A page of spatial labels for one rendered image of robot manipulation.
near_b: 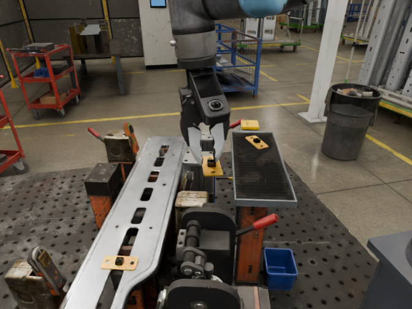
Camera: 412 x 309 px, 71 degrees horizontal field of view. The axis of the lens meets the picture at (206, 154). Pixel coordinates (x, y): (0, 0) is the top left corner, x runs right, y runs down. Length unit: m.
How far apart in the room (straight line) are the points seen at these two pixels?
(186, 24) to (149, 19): 6.48
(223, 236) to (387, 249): 0.35
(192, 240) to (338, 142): 2.87
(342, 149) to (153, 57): 4.98
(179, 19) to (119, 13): 7.29
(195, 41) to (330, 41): 3.65
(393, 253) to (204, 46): 0.55
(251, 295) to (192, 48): 0.45
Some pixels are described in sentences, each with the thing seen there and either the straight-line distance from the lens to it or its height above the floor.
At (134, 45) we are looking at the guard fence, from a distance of 7.87.
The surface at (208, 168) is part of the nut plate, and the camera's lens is 0.58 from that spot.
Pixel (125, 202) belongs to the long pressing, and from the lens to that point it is 0.93.
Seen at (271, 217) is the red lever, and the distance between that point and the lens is 0.63.
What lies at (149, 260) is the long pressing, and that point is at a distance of 0.75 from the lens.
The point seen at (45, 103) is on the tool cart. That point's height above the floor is 0.22.
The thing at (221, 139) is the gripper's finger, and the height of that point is 1.31.
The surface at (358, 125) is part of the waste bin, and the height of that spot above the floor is 0.42.
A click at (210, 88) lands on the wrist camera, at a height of 1.42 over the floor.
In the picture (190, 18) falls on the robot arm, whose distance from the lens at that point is 0.51.
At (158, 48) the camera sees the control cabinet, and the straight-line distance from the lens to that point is 7.06.
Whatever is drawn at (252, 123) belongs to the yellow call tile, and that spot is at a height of 1.16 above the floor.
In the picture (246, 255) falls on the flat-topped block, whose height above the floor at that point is 0.84.
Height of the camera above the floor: 1.56
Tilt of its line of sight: 29 degrees down
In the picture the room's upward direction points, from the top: straight up
